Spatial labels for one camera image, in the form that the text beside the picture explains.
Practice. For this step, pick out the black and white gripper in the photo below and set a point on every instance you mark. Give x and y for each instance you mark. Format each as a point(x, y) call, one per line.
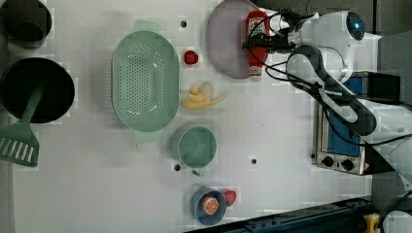
point(280, 25)

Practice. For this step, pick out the red ketchup bottle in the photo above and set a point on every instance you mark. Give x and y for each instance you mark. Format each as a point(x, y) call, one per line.
point(256, 23)

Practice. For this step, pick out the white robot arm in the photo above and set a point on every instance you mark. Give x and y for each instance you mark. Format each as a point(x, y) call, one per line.
point(322, 56)

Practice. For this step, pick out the grey round plate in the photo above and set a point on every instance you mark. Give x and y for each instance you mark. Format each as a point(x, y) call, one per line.
point(227, 30)

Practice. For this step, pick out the red toy strawberry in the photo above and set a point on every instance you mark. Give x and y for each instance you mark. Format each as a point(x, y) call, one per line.
point(190, 57)

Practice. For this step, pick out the peeled toy banana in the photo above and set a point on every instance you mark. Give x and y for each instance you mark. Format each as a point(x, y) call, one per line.
point(200, 97)

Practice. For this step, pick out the green metal mug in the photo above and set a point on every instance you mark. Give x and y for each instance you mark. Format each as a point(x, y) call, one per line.
point(195, 146)

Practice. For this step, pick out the green perforated colander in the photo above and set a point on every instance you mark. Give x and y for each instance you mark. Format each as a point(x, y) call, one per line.
point(145, 74)

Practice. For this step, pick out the red toy fruit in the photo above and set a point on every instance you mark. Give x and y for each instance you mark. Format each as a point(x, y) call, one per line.
point(230, 197)

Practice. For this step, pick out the blue bowl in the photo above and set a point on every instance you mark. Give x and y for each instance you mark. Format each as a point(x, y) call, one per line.
point(195, 202)

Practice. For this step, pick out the toy orange half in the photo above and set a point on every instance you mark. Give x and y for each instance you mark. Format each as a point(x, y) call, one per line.
point(209, 205)

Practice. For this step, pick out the yellow clamp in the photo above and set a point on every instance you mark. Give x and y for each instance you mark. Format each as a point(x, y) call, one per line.
point(372, 222)

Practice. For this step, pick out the small black pot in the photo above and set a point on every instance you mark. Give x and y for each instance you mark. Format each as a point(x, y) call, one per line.
point(26, 20)

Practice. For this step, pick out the green slotted spatula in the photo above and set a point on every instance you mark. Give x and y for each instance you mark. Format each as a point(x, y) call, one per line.
point(19, 144)

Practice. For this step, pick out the black table edge rail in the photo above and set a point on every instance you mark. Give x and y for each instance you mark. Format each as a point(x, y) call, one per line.
point(339, 217)

